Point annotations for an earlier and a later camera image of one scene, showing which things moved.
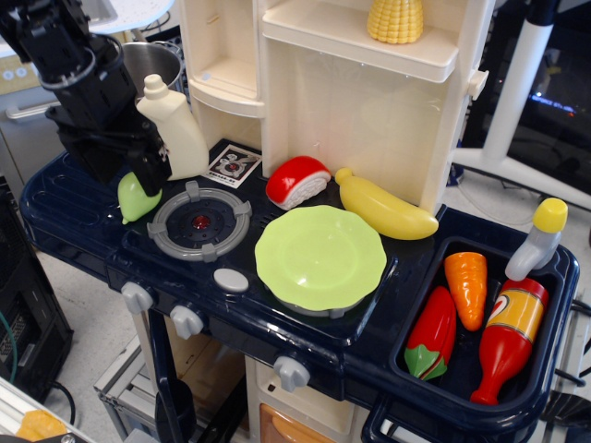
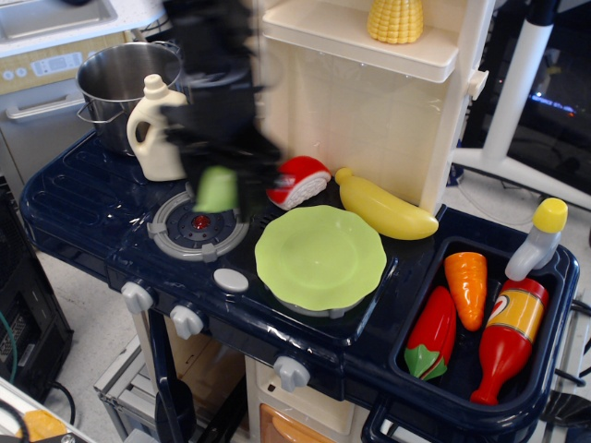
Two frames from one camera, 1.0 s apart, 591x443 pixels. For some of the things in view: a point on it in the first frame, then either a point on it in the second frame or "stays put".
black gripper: [102, 131] → [217, 125]
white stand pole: [510, 113] stays put
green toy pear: [133, 201] → [218, 190]
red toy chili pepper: [433, 337] stays put
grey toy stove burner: [201, 222] stays put
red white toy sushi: [297, 181] stays put
